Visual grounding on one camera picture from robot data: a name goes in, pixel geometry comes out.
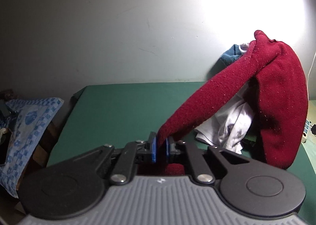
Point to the blue white patterned cloth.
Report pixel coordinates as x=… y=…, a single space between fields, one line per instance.
x=33 y=117

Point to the blue garment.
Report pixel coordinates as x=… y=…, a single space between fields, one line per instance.
x=231 y=55

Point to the black power adapter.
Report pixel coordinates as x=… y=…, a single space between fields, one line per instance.
x=313 y=130

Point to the white garment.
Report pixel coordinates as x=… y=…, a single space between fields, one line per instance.
x=229 y=125

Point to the white power strip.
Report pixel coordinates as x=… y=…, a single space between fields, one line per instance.
x=306 y=130

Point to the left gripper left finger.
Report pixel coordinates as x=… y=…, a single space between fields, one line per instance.
x=135 y=153

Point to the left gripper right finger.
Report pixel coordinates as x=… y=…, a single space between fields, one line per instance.
x=186 y=157

